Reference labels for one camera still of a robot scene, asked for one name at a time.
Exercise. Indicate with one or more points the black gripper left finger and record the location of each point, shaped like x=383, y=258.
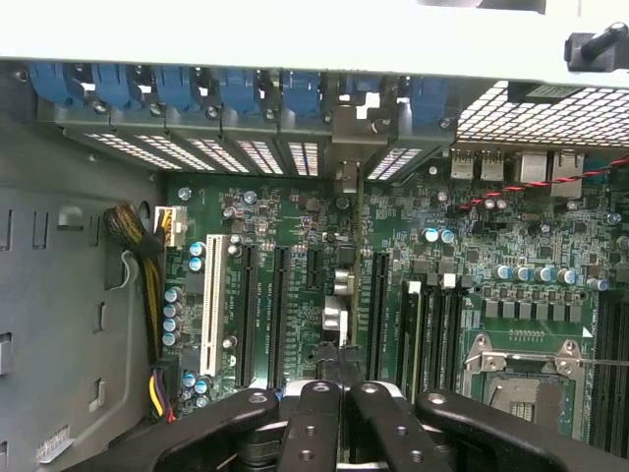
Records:
x=314, y=432

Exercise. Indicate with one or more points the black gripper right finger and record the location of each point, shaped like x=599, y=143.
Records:
x=403, y=432

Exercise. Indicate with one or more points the green slotted RAM stick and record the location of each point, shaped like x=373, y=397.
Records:
x=418, y=334

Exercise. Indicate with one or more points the black RAM slot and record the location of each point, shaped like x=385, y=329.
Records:
x=448, y=334
x=603, y=369
x=432, y=334
x=620, y=369

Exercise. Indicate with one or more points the short black expansion slot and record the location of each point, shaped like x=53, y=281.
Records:
x=316, y=268

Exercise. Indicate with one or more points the white expansion slot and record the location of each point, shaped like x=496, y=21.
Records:
x=210, y=305

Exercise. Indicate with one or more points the thin locking lever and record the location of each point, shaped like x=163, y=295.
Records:
x=604, y=364

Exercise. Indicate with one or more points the green motherboard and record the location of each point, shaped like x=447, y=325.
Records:
x=516, y=231

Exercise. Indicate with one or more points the white power connector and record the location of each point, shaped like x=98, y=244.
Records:
x=172, y=226

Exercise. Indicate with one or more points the silver USB port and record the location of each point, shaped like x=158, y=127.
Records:
x=462, y=166
x=491, y=166

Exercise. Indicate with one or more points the silver power supply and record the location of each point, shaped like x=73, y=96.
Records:
x=59, y=295

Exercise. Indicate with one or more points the silver network port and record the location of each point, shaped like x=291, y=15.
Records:
x=567, y=172
x=531, y=169

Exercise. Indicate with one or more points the perforated slot blanking plate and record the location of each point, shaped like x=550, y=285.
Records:
x=93, y=125
x=147, y=127
x=248, y=134
x=301, y=135
x=196, y=130

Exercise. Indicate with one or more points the blue slot retaining clip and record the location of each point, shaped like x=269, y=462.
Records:
x=54, y=83
x=361, y=84
x=301, y=93
x=174, y=88
x=430, y=100
x=115, y=86
x=241, y=91

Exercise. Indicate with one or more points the open PC case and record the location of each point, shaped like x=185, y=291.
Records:
x=19, y=128

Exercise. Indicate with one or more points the black case lock knob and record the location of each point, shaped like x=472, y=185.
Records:
x=594, y=46

